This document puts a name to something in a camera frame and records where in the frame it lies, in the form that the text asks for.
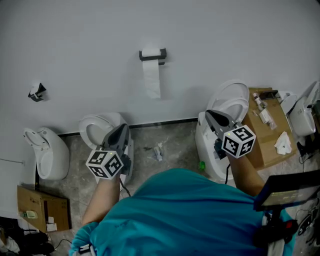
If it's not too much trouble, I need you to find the black wall paper holder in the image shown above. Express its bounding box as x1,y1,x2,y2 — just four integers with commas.
138,47,168,67

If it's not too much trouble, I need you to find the person's teal shirt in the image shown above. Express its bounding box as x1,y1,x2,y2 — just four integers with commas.
69,167,296,256

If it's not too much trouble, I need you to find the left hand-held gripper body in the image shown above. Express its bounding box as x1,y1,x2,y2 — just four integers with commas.
85,144,133,180

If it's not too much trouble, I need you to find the large brown cardboard box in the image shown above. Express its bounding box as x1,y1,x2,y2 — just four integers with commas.
240,87,299,171

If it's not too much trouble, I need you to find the small brown cardboard box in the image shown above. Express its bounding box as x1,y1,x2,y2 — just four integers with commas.
16,185,73,234

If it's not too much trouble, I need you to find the black chest-mounted tablet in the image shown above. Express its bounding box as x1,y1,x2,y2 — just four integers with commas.
253,169,320,213

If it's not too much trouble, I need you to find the tangle of black cables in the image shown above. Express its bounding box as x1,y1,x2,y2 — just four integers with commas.
296,206,320,242

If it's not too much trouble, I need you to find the rounded white toilet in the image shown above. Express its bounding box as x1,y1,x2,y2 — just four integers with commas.
22,126,71,181

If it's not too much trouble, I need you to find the white harness strap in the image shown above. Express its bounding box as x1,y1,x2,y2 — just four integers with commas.
267,239,286,256

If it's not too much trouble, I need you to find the black chest mount red button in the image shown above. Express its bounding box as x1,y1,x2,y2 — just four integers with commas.
254,211,300,249

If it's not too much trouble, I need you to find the white cloth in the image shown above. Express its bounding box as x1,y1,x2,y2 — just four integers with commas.
4,235,21,254

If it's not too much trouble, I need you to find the person's left forearm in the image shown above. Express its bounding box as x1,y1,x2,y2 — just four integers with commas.
81,174,124,226

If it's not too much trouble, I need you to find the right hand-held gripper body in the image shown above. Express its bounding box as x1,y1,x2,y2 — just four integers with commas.
213,125,257,160

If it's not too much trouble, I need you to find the white panel with thin handle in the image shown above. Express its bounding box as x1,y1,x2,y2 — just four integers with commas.
0,156,39,219

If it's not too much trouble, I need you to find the black floor device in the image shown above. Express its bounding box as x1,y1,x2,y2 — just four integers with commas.
296,134,316,161

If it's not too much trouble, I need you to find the small white box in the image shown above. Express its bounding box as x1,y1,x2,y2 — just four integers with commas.
258,109,271,124

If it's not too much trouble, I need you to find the crumpled white tissue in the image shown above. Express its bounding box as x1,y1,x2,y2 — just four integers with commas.
273,130,293,155

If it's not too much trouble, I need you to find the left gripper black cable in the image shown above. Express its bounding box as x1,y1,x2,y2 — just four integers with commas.
118,178,132,199

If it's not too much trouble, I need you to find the black bag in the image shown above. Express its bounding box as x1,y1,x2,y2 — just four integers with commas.
0,215,55,256

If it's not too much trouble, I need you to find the flat black device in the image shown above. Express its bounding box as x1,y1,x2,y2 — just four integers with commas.
259,89,280,101

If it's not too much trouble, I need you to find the crumpled clear plastic wrapper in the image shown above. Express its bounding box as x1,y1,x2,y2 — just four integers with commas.
147,142,165,162

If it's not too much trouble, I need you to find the green and white packet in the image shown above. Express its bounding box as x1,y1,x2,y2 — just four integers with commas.
19,210,39,220

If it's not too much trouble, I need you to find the small black wall holder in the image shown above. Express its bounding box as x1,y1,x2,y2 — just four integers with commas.
27,82,47,103

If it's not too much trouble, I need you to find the black and white buckle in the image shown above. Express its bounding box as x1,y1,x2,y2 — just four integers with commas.
78,243,94,256

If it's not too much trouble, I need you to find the person's right forearm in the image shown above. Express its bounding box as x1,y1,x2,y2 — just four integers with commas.
227,155,266,198

